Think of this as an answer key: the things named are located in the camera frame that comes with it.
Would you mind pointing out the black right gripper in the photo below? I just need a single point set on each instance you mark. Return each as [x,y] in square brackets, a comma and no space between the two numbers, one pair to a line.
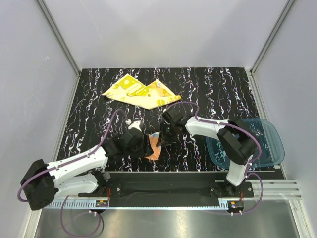
[163,139]

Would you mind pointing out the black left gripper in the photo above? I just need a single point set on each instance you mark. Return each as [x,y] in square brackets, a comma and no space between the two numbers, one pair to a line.
[145,149]

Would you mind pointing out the orange polka dot towel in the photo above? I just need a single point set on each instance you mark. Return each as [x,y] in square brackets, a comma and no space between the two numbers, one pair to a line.
[153,147]

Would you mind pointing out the yellow patterned towel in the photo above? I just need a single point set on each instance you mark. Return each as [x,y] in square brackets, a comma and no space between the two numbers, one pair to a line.
[131,91]

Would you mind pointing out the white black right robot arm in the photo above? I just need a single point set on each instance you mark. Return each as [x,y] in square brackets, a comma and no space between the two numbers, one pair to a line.
[238,142]

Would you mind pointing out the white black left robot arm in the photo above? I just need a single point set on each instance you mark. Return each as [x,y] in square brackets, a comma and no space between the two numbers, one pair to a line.
[45,182]

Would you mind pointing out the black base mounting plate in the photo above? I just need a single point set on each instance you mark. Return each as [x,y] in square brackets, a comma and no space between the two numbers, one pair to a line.
[163,186]

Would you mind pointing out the blue translucent plastic tray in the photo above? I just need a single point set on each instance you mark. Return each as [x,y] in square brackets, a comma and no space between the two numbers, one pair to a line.
[272,148]

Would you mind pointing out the grey slotted cable duct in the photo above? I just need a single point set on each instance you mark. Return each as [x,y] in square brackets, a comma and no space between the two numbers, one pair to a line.
[79,204]

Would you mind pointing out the aluminium frame rail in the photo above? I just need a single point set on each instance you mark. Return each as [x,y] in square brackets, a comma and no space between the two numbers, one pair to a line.
[280,190]

